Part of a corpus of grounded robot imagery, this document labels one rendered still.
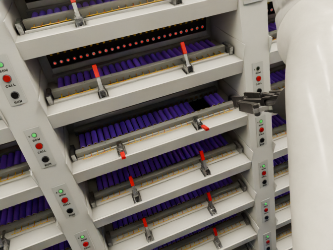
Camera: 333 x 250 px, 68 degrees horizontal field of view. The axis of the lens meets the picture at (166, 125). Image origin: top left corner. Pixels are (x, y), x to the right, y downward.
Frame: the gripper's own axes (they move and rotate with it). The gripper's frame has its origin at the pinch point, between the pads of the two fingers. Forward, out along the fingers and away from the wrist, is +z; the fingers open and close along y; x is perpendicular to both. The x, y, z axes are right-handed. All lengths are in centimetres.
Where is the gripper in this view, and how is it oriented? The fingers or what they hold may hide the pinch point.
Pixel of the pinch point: (246, 99)
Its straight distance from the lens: 71.2
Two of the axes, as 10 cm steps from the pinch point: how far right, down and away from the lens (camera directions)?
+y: -9.3, 3.0, -2.0
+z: -2.5, -1.4, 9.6
